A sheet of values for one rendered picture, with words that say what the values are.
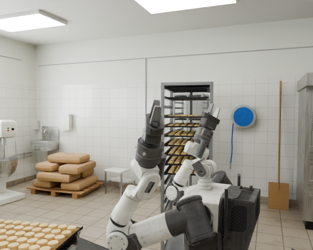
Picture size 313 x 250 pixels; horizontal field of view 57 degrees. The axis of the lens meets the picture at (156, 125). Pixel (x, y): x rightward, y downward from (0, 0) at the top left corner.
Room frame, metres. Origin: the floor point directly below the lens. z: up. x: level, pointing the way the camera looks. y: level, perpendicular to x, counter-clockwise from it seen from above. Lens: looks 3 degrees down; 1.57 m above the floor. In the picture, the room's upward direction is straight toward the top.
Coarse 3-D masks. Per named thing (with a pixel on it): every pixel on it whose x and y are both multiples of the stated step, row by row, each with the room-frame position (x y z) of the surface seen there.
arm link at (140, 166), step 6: (138, 156) 0.94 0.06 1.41; (162, 156) 0.99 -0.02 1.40; (132, 162) 1.02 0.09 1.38; (138, 162) 0.94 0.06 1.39; (144, 162) 0.93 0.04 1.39; (150, 162) 0.93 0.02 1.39; (156, 162) 0.94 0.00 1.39; (162, 162) 0.99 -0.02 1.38; (132, 168) 1.02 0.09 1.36; (138, 168) 0.97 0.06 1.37; (144, 168) 0.95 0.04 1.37; (150, 168) 0.95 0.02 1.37; (156, 168) 0.97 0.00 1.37; (162, 168) 1.00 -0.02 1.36; (138, 174) 0.97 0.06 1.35; (162, 174) 1.01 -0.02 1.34
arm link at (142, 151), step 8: (160, 120) 0.93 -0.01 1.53; (152, 128) 0.86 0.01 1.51; (160, 128) 0.87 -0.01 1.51; (144, 136) 0.92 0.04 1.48; (152, 136) 0.89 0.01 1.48; (160, 136) 0.90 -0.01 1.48; (144, 144) 0.93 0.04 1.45; (152, 144) 0.92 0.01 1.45; (160, 144) 0.95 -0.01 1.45; (136, 152) 0.95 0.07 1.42; (144, 152) 0.92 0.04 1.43; (152, 152) 0.91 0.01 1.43; (160, 152) 0.93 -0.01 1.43
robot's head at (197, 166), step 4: (200, 160) 1.16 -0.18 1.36; (192, 164) 1.16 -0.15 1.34; (196, 164) 1.15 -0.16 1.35; (200, 164) 1.15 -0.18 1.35; (204, 164) 1.15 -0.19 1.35; (196, 168) 1.15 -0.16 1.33; (200, 168) 1.14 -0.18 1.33; (204, 168) 1.15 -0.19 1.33; (208, 168) 1.15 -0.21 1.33; (196, 172) 1.15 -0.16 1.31; (200, 172) 1.15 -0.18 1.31; (204, 172) 1.14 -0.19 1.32; (208, 172) 1.15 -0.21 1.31; (200, 176) 1.14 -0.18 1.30; (204, 176) 1.15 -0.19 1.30; (208, 176) 1.15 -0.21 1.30
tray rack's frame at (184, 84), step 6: (168, 84) 2.69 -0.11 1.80; (174, 84) 2.68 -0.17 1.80; (180, 84) 2.67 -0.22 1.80; (186, 84) 2.66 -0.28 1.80; (192, 84) 2.65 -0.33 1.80; (198, 84) 2.64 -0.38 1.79; (204, 84) 2.63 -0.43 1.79; (174, 240) 3.07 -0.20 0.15; (180, 240) 3.07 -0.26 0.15; (168, 246) 2.93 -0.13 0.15; (174, 246) 2.93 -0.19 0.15; (180, 246) 2.93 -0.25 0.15
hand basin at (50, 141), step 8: (64, 120) 6.14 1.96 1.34; (48, 128) 6.42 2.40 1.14; (56, 128) 6.34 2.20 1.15; (64, 128) 6.13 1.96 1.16; (72, 128) 6.19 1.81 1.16; (48, 136) 6.42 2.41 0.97; (56, 136) 6.34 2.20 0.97; (32, 144) 6.14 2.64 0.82; (40, 144) 6.06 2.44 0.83; (48, 144) 6.02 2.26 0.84; (56, 144) 6.24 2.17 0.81
